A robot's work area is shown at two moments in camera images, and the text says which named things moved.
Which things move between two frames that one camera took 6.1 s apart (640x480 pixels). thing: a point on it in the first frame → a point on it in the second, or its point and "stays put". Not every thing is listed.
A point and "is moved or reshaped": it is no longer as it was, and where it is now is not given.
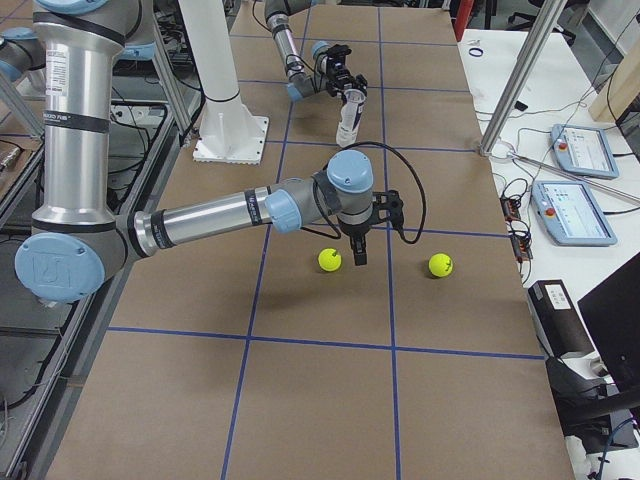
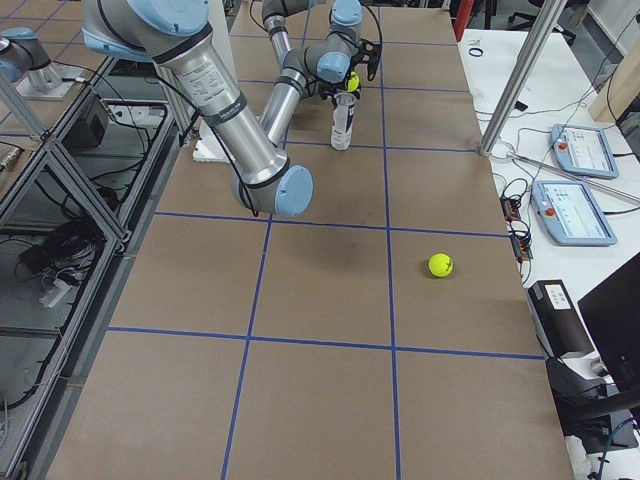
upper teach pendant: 584,150 stays put
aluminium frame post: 542,31 stays put
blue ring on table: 476,49 stays put
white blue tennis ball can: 351,113 is moved or reshaped
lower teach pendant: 571,214 stays put
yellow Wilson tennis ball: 327,261 is moved or reshaped
